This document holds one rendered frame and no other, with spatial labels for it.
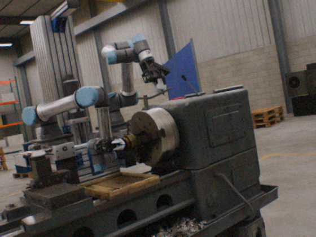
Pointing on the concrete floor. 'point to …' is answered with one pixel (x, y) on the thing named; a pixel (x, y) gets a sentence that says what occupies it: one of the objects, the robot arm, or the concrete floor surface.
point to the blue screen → (193, 77)
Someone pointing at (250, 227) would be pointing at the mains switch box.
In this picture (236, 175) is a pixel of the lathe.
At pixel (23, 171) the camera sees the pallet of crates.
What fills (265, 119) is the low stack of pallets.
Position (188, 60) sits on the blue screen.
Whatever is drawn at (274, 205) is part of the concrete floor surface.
